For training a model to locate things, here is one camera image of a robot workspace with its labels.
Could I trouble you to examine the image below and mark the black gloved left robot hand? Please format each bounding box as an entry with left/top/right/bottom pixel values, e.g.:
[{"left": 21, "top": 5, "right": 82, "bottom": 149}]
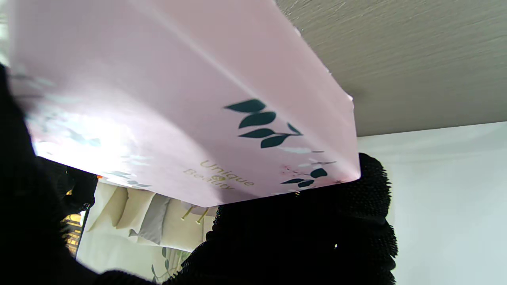
[{"left": 0, "top": 63, "right": 398, "bottom": 285}]

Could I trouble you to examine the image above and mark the pink floral box sleeve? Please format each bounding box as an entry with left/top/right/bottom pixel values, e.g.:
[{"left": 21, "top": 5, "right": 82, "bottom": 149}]
[{"left": 8, "top": 0, "right": 362, "bottom": 208}]

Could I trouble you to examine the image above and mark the tall dark green leafy plant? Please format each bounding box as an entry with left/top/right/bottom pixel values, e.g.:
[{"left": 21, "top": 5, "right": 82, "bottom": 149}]
[{"left": 151, "top": 246, "right": 191, "bottom": 283}]

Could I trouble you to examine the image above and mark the grey sofa cushion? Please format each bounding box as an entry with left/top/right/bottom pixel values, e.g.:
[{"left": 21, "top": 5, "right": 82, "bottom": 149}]
[{"left": 129, "top": 194, "right": 172, "bottom": 245}]

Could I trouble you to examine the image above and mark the white sheer curtain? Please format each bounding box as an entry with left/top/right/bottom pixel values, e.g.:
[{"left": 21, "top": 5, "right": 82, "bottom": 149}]
[{"left": 358, "top": 123, "right": 507, "bottom": 285}]

